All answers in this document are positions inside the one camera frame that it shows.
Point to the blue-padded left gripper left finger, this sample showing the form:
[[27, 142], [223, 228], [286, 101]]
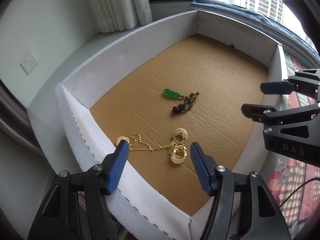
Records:
[[100, 181]]

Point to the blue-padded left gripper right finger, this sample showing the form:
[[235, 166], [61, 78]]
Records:
[[216, 181]]

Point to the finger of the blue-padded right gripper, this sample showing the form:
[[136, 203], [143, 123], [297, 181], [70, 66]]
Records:
[[257, 113], [277, 88]]

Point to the patchwork plaid quilt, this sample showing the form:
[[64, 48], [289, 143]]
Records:
[[293, 190]]

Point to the white cardboard box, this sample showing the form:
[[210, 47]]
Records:
[[193, 71]]

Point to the white left curtain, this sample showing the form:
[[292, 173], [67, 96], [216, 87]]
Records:
[[119, 15]]

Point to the white wall socket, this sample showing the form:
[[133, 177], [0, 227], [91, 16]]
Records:
[[28, 63]]

